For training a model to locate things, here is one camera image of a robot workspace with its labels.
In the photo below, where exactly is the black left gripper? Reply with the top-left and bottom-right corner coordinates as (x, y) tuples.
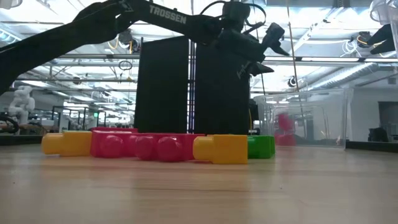
(217, 22), (290, 77)

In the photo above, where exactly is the clear plastic bin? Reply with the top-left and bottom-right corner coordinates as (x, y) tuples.
(252, 88), (354, 149)

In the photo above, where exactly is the green toy block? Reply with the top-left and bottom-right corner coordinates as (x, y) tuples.
(247, 134), (276, 160)

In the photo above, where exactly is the yellow toy block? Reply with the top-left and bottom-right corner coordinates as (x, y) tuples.
(192, 134), (249, 165)
(40, 130), (93, 157)

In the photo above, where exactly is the black folding partition screen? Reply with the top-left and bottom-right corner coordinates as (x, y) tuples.
(134, 34), (251, 136)

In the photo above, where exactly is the black chair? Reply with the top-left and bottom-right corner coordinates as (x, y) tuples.
(367, 126), (390, 143)

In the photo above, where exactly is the white humanoid robot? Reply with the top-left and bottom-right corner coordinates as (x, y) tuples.
(7, 85), (36, 126)

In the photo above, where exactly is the silver ventilation duct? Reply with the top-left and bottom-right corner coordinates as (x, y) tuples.
(297, 61), (398, 93)

